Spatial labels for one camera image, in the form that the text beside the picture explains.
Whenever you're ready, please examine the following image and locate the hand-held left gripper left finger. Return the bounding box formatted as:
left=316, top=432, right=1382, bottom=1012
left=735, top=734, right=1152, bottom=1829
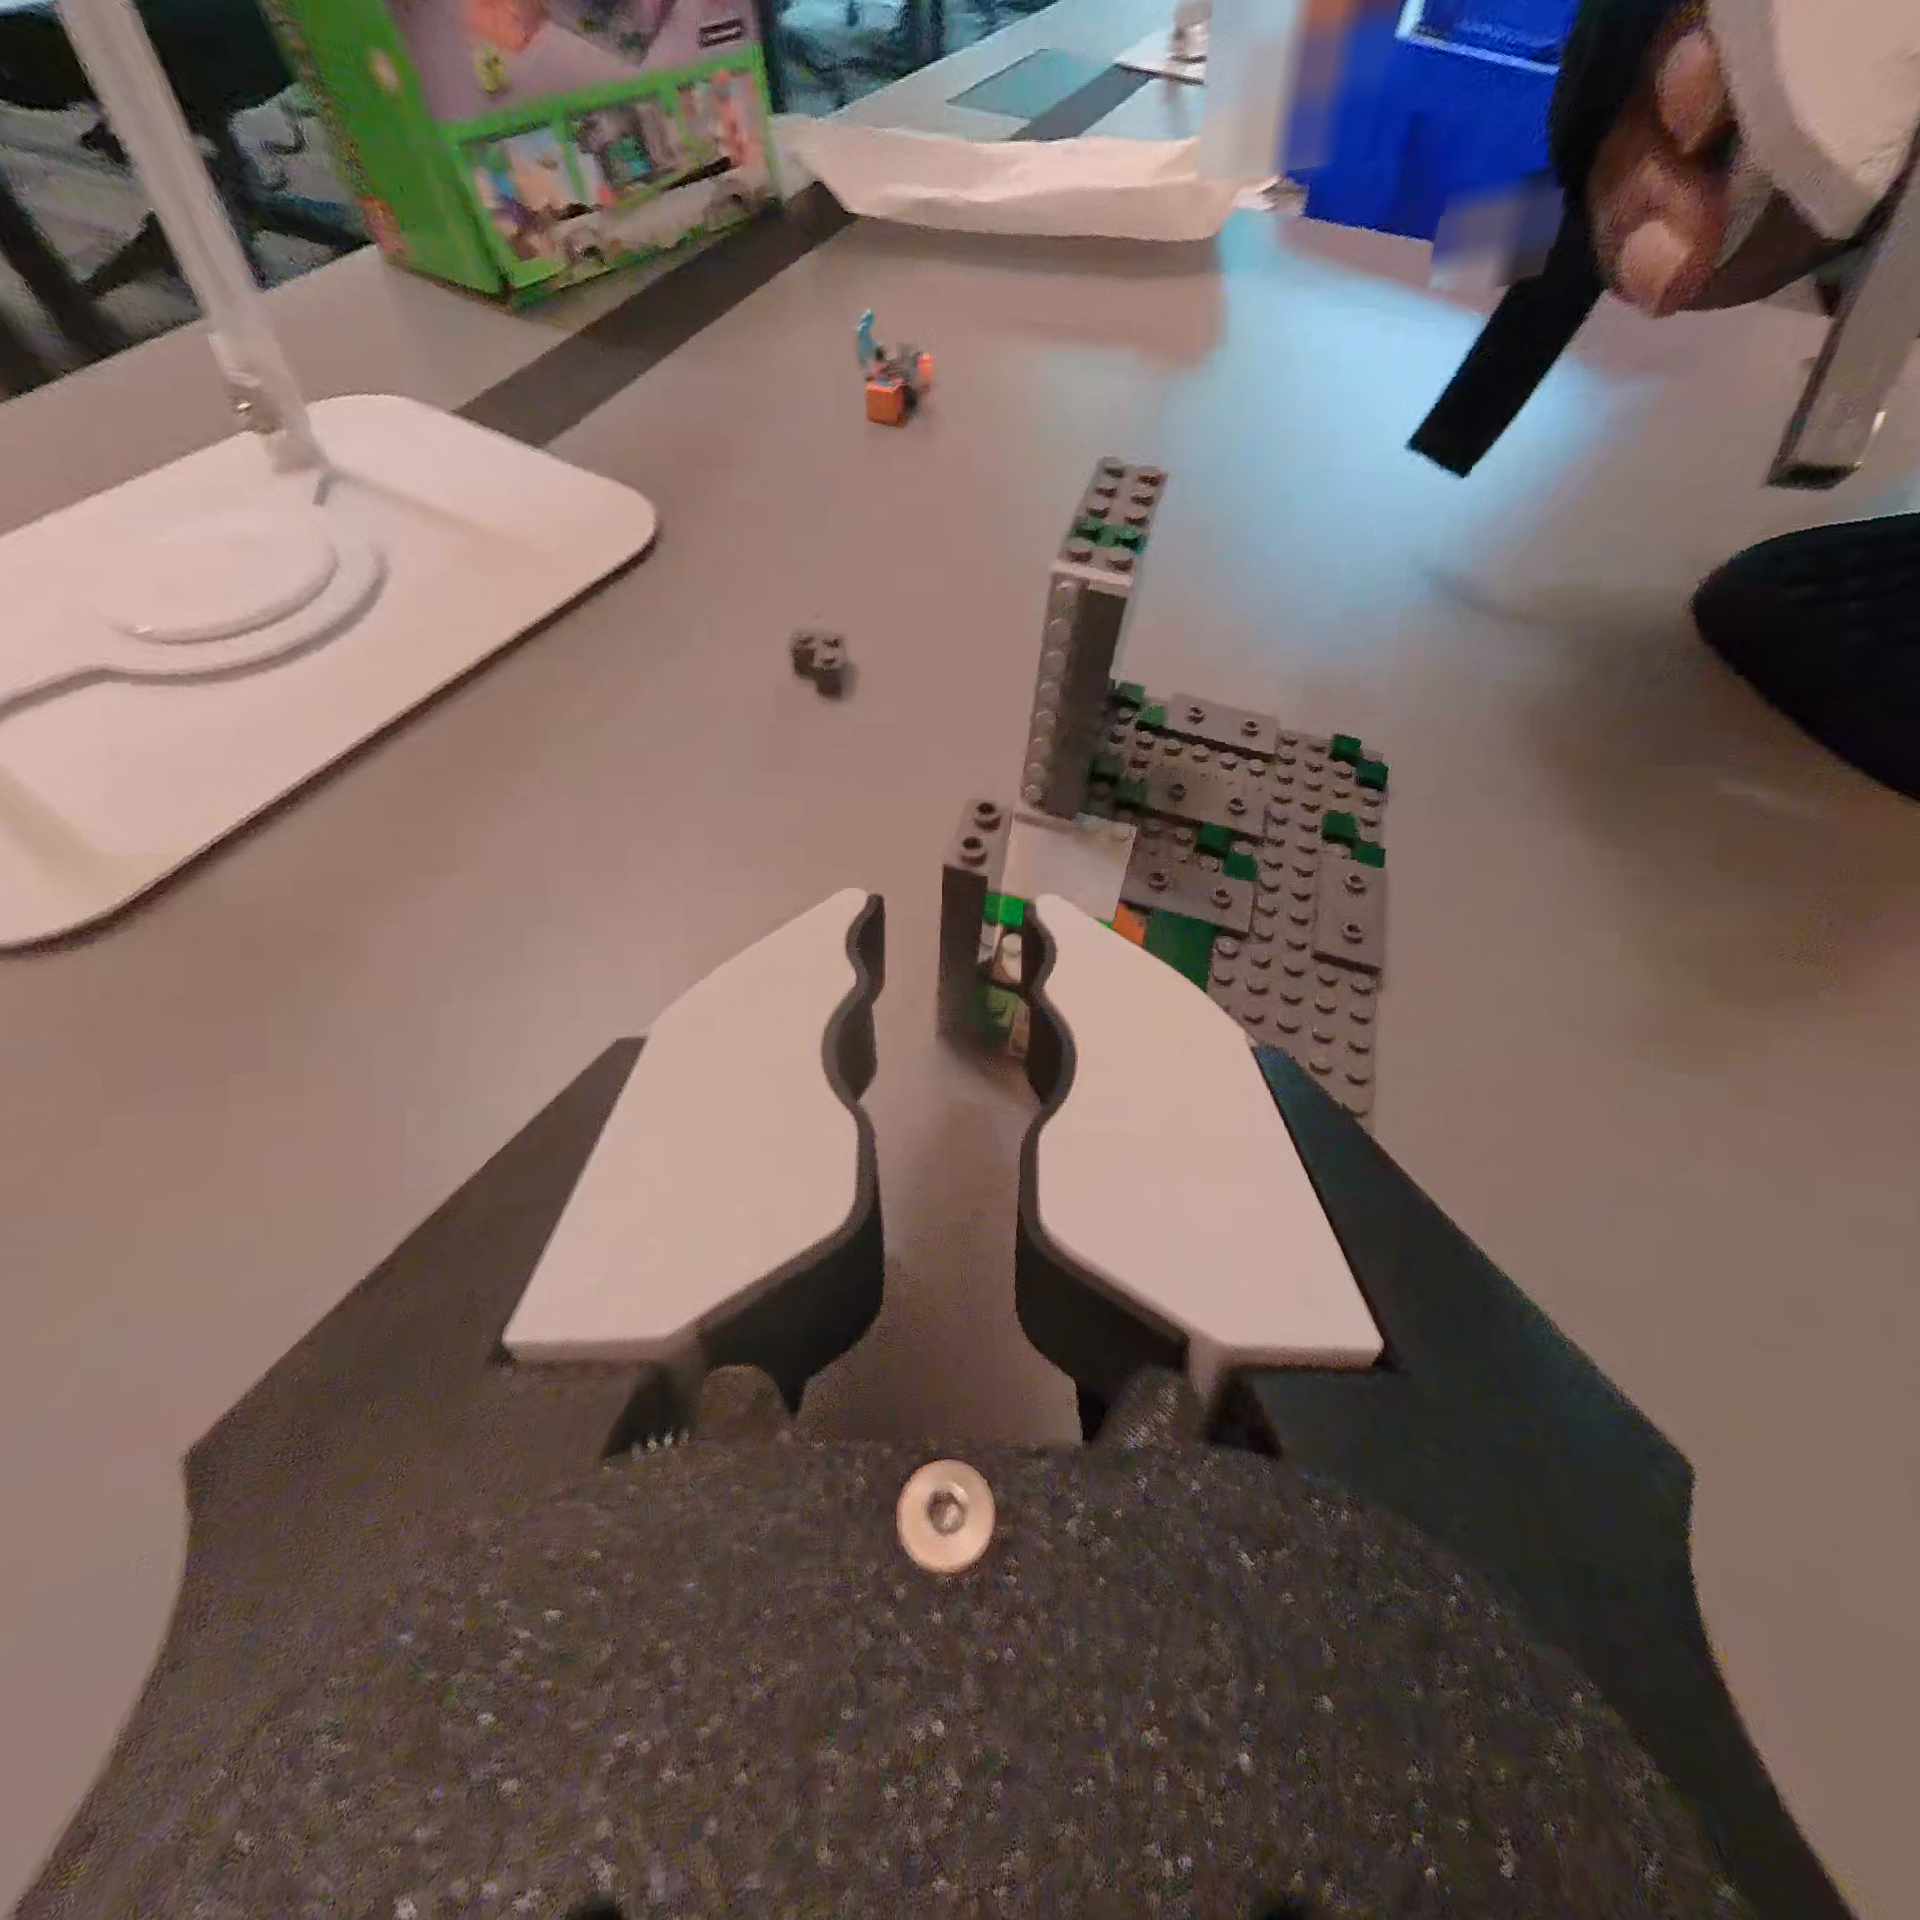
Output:
left=498, top=886, right=889, bottom=1416

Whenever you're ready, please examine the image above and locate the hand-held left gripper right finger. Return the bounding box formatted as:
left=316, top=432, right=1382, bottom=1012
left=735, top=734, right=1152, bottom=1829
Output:
left=1016, top=896, right=1385, bottom=1437

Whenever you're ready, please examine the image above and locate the grey brick baseplate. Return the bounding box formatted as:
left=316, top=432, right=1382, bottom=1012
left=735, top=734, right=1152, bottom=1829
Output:
left=975, top=678, right=1391, bottom=1123

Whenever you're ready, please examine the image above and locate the tall grey pillar brick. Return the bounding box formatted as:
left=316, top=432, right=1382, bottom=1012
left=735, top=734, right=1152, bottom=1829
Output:
left=938, top=798, right=1009, bottom=1046

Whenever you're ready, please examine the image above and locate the grey desk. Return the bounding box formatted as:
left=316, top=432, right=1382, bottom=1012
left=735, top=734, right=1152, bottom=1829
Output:
left=0, top=89, right=1920, bottom=1920

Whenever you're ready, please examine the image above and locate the person's right hand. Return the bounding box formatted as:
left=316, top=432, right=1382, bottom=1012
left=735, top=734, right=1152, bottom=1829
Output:
left=1585, top=24, right=1865, bottom=317

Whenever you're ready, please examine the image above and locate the blue storage bin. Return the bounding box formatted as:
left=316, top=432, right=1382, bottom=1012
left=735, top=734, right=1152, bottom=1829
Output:
left=1280, top=0, right=1585, bottom=245

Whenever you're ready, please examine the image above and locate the white paper bag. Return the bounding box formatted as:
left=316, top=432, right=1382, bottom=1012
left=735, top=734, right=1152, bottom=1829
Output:
left=777, top=115, right=1280, bottom=245
left=1191, top=0, right=1309, bottom=192

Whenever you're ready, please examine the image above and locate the white book stand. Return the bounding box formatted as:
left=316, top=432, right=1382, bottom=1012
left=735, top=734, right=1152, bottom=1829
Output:
left=0, top=0, right=661, bottom=953

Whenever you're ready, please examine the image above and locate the small toy minifigure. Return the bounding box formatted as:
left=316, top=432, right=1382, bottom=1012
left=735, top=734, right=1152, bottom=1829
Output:
left=853, top=307, right=937, bottom=428

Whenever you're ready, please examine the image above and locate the green toy set box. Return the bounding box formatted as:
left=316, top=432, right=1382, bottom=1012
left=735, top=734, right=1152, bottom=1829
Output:
left=260, top=0, right=783, bottom=314

